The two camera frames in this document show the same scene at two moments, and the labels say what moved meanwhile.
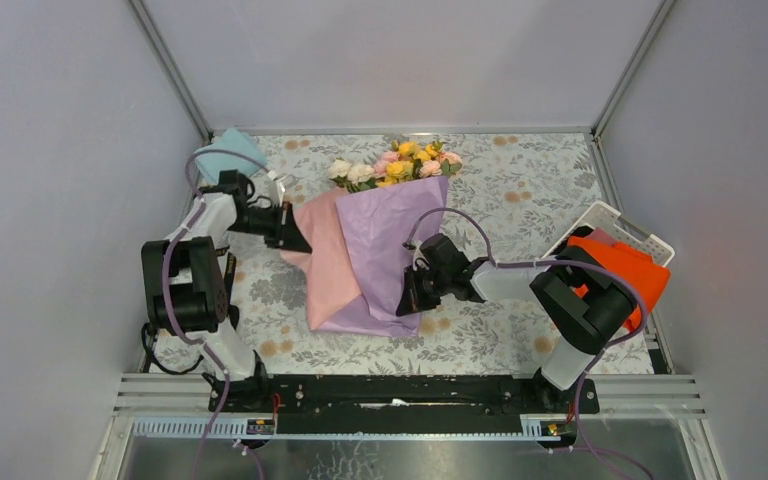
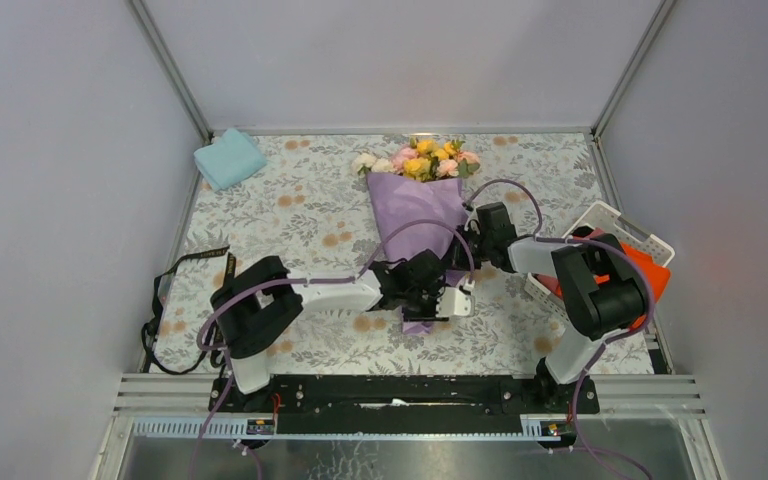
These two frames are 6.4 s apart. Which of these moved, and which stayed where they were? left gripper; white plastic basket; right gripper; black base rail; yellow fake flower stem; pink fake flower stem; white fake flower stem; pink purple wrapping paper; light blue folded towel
Moved: yellow fake flower stem; left gripper; white fake flower stem; pink fake flower stem; right gripper; pink purple wrapping paper
Stayed: light blue folded towel; white plastic basket; black base rail
